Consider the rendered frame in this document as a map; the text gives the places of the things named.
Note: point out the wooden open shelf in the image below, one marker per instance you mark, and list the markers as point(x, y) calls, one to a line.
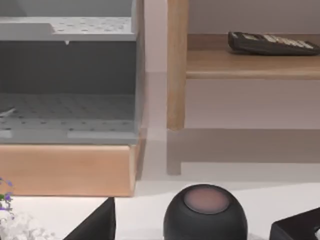
point(245, 67)

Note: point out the black box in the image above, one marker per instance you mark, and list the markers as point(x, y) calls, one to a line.
point(297, 225)

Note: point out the round black speaker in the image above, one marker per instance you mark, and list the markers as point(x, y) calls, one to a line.
point(205, 220)

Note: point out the purple and white flowers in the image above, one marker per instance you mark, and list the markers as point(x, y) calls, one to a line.
point(7, 200)

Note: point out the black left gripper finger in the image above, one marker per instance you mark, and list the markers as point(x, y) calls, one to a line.
point(100, 225)

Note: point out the black calculator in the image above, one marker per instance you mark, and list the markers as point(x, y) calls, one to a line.
point(270, 45)

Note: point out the wooden cupboard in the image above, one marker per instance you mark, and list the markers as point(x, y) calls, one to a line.
point(139, 75)

